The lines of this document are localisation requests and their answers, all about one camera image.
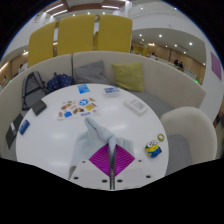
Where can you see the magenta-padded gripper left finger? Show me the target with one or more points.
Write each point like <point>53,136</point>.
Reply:
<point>100,160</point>

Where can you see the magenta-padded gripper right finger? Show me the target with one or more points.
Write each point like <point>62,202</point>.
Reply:
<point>123,160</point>

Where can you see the light blue towel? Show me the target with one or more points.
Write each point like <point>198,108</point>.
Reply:
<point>96,133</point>

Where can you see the yellow and blue toy figure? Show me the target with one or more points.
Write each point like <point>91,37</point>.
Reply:
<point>153,149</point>

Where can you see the white sticker sheet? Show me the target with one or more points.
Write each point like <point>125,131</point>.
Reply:
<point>78,108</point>

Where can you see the clear pack with blue print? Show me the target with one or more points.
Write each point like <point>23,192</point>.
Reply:
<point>111,91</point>

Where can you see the blue card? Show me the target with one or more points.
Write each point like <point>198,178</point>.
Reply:
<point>83,88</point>

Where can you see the white armchair with grey seat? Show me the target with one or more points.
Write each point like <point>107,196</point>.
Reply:
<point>186,120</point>

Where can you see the black wallet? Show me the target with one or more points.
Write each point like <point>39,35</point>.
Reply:
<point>38,107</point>

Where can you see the small blue box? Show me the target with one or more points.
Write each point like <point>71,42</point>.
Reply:
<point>24,127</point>

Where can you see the yellow-green cushion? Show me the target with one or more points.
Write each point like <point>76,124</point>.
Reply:
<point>128,77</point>

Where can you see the grey cushion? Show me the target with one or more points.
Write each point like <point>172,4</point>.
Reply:
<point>90,73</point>

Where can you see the dark blue patterned bag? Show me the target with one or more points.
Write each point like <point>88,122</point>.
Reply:
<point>60,81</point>

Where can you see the curved beige sofa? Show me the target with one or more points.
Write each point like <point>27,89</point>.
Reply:
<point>166,83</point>

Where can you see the black laptop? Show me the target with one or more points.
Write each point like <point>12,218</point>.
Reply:
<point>13,131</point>

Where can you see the grey backpack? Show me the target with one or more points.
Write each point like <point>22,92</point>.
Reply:
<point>33,90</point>

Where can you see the person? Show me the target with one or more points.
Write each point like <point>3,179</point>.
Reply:
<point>181,65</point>
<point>175,62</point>
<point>22,68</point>

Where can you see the yellow partition panel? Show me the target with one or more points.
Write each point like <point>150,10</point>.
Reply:
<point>113,33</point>
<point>76,35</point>
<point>41,45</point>

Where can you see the ceiling lights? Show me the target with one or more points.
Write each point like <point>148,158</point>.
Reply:
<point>110,7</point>

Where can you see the purple wall poster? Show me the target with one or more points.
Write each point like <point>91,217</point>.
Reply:
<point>216,65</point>

